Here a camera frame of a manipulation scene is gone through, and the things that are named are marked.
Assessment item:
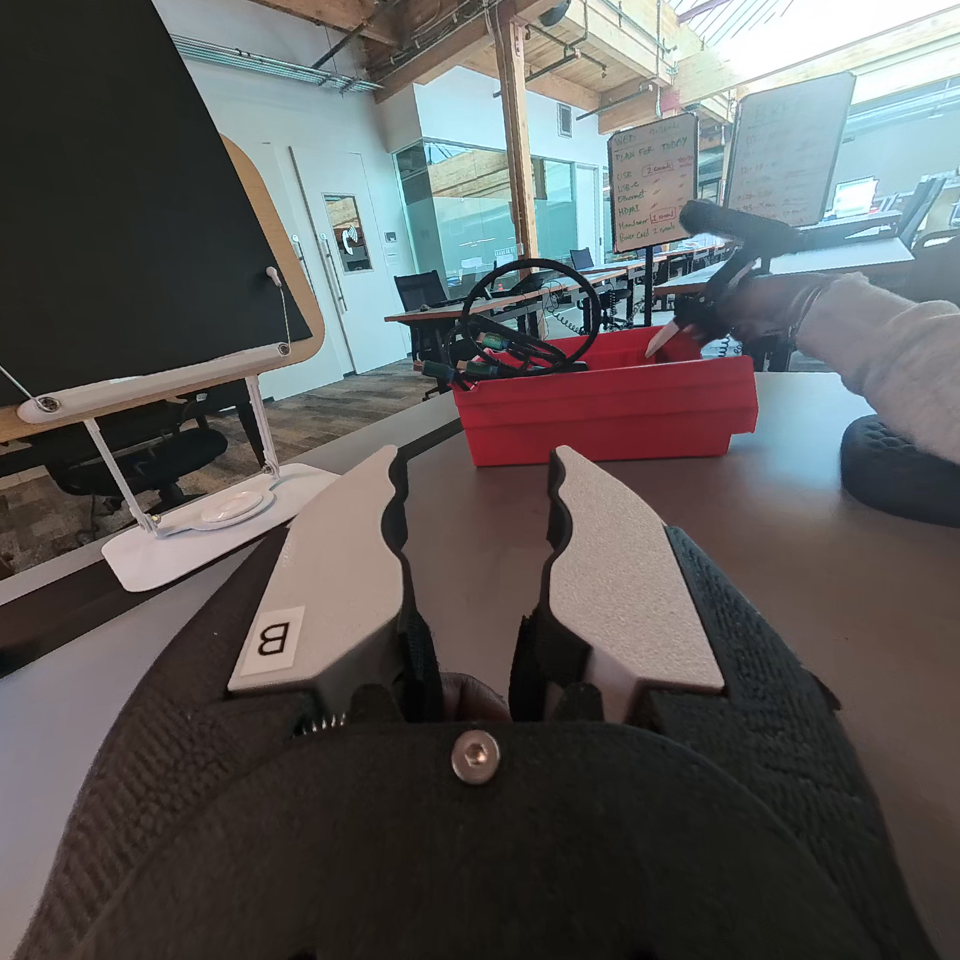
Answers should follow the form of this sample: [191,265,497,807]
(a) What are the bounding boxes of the black wrist rest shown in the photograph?
[840,414,960,526]

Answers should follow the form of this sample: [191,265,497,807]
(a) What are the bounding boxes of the person's right hand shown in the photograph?
[722,272,835,344]

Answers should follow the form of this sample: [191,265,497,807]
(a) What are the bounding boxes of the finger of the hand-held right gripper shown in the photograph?
[645,317,689,360]

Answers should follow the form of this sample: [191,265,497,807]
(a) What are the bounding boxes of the gold bracelets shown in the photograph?
[791,281,826,335]

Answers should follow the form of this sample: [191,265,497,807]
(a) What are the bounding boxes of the black board on white stand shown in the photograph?
[0,0,340,594]

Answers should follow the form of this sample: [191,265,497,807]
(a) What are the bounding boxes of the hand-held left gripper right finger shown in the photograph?
[510,446,726,723]

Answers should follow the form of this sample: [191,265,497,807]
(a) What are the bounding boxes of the wooden post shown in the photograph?
[493,18,543,301]

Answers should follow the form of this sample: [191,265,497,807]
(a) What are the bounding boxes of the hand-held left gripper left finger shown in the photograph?
[226,444,445,723]

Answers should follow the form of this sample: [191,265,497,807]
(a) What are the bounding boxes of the person's right forearm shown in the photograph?
[793,272,960,465]

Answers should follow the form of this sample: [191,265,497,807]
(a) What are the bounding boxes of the white double door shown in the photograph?
[272,144,378,376]

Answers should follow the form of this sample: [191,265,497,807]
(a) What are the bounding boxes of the black braided hdmi cable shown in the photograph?
[450,315,573,376]
[459,258,603,372]
[422,330,526,393]

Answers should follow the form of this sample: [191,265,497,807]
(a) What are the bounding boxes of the whiteboard on stand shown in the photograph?
[722,71,858,231]
[606,112,701,329]

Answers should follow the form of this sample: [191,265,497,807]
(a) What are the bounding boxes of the wooden office desk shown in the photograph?
[384,266,633,363]

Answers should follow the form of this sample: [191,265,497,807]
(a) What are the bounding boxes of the person's left hand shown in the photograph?
[441,672,513,723]

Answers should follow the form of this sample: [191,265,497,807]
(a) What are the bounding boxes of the black office chair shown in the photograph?
[45,427,230,520]
[393,270,453,400]

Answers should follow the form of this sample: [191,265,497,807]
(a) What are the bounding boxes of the red plastic bin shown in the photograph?
[450,333,759,468]

